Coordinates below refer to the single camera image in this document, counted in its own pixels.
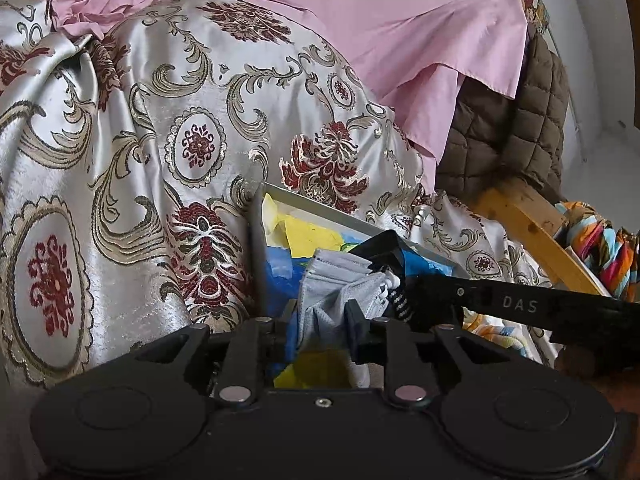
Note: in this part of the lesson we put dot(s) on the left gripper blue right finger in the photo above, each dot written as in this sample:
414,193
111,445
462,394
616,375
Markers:
408,381

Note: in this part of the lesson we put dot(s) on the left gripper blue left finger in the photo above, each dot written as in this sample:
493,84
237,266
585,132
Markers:
257,352

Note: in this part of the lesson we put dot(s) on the grey face mask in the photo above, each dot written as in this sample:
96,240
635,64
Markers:
330,281

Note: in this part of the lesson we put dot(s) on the striped pastel sock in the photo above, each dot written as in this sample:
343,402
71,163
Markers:
508,335

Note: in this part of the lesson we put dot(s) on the colourful striped fabric bundle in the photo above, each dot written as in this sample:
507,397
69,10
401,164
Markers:
612,255

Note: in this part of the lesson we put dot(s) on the grey tray with cartoon lining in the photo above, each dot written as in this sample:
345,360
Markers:
286,232

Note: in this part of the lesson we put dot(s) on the brown quilted jacket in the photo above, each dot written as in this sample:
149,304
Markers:
492,137

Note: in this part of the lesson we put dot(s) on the floral satin bedspread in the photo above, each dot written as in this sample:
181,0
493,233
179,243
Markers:
128,162

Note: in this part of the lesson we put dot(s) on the pink hanging sheet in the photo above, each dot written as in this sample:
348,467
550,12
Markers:
414,55

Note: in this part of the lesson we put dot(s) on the cartoon wall poster right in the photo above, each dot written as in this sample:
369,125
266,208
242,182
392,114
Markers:
537,15

